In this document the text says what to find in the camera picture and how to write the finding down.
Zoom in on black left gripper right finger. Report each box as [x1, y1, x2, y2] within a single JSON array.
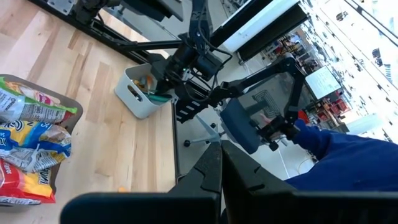
[[221, 139, 398, 224]]

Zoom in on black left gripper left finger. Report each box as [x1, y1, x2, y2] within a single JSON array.
[[60, 141, 223, 224]]

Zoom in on gold spoon green handle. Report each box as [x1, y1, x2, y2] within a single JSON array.
[[132, 79, 174, 103]]

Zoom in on red yellow ramen packet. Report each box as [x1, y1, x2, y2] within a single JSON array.
[[0, 158, 56, 206]]

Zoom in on blue yellow ramen packet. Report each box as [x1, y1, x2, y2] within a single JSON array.
[[0, 119, 72, 174]]

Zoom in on pink green ramen packet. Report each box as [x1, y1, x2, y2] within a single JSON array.
[[0, 77, 78, 124]]

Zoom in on light grey plastic bin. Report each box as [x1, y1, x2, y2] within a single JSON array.
[[114, 63, 174, 119]]

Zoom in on person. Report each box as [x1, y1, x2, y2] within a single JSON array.
[[259, 113, 398, 192]]

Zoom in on blue mesh office chair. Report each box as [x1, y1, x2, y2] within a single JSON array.
[[183, 73, 313, 156]]

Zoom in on dark grey plastic bin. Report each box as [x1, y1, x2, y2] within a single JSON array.
[[0, 73, 84, 194]]

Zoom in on red storage boxes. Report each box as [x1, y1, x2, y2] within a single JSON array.
[[313, 98, 351, 125]]

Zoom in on white black desk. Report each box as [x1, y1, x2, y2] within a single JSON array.
[[211, 0, 310, 62]]

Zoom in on white screen monitor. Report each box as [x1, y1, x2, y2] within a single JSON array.
[[305, 65, 342, 100]]

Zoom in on black camera rig frame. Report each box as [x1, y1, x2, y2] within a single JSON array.
[[116, 39, 186, 53]]

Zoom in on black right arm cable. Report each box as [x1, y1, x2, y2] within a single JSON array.
[[198, 18, 234, 94]]

